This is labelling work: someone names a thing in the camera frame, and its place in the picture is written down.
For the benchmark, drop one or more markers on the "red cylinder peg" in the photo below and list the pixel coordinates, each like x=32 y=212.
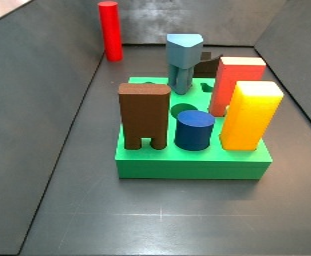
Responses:
x=109 y=22

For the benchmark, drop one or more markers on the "brown arch block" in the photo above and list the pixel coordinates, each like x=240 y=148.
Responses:
x=144 y=104

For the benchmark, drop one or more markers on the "dark blue short cylinder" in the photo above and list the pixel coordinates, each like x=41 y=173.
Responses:
x=193 y=129

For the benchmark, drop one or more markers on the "dark brown block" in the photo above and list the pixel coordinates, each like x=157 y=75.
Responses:
x=207 y=66

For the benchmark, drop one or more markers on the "yellow rectangular block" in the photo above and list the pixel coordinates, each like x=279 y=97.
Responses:
x=252 y=106

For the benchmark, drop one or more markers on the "light blue pentagon block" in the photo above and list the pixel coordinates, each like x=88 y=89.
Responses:
x=183 y=49

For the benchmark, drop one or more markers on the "orange rectangular block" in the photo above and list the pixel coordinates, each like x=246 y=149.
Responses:
x=232 y=69

